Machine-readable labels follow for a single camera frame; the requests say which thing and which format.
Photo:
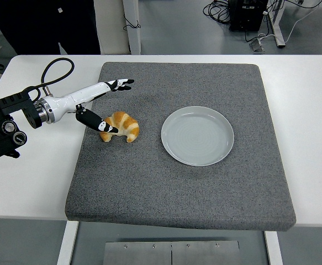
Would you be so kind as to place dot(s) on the round grey plate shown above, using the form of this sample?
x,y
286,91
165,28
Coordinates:
x,y
198,138

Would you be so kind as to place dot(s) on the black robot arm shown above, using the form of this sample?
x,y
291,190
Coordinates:
x,y
0,138

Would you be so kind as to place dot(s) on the white desk leg with foot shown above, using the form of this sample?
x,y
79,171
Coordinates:
x,y
277,30

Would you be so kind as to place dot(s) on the small grey floor pedal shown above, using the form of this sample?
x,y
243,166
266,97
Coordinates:
x,y
257,46

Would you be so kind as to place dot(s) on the grey fabric mat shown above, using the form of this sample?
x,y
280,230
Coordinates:
x,y
149,179

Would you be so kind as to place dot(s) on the white upright desk column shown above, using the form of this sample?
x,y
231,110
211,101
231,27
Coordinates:
x,y
134,38

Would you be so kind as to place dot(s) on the person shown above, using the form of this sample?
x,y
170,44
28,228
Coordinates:
x,y
39,22

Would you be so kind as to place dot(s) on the black computer case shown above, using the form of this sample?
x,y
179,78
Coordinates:
x,y
246,16

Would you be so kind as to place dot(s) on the white table leg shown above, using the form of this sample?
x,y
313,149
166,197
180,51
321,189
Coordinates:
x,y
274,248
66,243

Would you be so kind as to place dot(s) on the golden croissant bread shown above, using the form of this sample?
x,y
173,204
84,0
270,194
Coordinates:
x,y
127,124

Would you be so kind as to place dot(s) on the grey metal plate with screws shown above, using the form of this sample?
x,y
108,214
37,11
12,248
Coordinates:
x,y
171,254

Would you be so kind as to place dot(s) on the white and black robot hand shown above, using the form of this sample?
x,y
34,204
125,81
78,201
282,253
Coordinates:
x,y
78,96

